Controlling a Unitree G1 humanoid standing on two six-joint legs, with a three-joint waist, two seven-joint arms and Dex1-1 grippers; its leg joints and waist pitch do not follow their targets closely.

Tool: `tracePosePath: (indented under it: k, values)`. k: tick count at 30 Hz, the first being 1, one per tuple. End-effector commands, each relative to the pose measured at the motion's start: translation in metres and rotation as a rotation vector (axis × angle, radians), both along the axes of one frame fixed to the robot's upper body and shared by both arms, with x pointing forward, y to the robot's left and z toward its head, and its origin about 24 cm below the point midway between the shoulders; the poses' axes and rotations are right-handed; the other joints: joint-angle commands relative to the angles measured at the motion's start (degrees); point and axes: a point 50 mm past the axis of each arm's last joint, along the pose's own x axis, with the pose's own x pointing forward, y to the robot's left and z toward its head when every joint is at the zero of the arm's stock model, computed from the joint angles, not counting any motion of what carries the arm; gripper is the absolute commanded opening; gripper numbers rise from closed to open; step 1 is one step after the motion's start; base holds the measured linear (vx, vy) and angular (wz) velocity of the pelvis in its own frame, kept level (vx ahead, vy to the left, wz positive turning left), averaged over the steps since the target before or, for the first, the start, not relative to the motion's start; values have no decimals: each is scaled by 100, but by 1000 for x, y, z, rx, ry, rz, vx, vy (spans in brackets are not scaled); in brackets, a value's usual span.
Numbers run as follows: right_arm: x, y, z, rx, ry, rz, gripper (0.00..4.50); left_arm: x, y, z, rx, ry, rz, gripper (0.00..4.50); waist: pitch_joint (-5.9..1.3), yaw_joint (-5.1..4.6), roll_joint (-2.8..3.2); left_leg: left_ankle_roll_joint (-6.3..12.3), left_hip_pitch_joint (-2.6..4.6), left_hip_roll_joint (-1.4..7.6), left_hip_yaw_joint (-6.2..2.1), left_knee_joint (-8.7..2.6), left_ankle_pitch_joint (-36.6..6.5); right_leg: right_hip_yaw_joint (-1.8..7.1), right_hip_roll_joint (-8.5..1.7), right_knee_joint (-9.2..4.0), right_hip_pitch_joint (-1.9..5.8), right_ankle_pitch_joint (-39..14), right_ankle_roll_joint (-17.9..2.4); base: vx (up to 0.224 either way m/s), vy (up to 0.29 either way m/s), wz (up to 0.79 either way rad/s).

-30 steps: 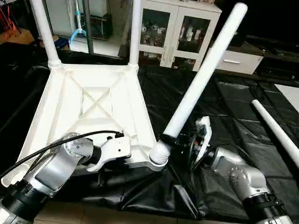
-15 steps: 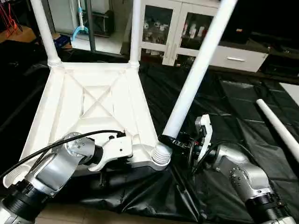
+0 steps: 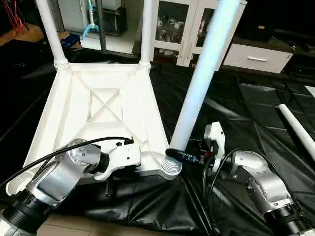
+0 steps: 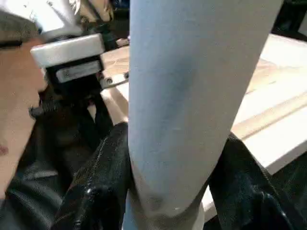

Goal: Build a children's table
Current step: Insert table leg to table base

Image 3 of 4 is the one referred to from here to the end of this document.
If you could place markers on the white plastic table top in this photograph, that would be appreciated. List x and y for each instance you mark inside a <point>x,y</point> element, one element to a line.
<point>98,108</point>

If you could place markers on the white plastic table leg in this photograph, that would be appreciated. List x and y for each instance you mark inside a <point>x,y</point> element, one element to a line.
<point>204,73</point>
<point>146,32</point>
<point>51,32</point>
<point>298,130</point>

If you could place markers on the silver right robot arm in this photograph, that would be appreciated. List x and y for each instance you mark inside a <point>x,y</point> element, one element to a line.
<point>261,182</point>

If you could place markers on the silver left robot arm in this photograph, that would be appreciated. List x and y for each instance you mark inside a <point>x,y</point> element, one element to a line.
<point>49,182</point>

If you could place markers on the black work mat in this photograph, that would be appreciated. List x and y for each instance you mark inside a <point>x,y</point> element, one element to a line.
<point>162,206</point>

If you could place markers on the white drawer unit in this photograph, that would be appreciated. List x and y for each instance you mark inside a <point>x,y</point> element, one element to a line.
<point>258,58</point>

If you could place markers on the white glass door cabinet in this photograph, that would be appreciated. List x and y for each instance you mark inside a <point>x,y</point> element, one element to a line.
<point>182,29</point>

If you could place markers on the white flat board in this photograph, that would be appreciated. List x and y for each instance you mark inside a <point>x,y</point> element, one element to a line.
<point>311,91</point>

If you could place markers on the brown cardboard box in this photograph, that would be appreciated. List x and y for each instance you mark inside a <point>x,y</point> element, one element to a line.
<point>69,40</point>

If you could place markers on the dark low media cabinet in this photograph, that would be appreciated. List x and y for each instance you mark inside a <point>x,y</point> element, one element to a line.
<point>305,54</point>

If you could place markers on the grey vertical metal pole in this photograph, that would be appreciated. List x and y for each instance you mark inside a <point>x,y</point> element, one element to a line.
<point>101,24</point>

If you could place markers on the light blue plastic object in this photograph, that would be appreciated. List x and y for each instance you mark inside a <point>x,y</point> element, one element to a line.
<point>91,22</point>

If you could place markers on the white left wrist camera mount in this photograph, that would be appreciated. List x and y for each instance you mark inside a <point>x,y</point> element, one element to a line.
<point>118,157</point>

